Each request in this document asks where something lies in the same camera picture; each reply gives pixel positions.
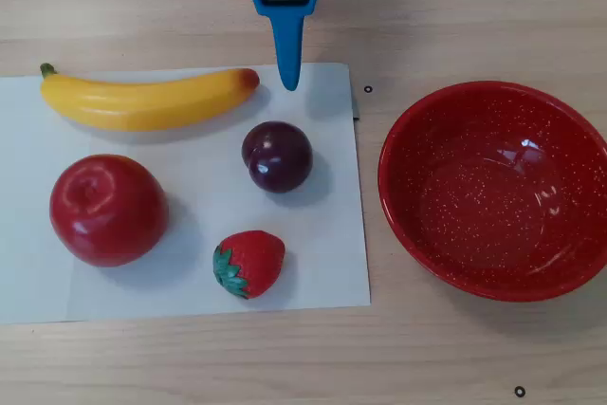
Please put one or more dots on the dark purple plastic plum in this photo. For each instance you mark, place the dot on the dark purple plastic plum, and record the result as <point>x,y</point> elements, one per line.
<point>277,158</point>

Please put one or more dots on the red plastic apple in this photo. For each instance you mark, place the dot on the red plastic apple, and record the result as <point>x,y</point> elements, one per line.
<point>109,210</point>

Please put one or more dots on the red speckled enamel bowl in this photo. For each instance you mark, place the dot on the red speckled enamel bowl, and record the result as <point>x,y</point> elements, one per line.
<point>488,196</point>

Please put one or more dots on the white paper sheet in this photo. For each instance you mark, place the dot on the white paper sheet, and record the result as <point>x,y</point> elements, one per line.
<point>199,215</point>

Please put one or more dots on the yellow plastic banana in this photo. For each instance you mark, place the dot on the yellow plastic banana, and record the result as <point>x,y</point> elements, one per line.
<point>142,106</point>

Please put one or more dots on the red plastic strawberry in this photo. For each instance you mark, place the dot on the red plastic strawberry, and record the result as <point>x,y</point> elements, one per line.
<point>256,258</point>

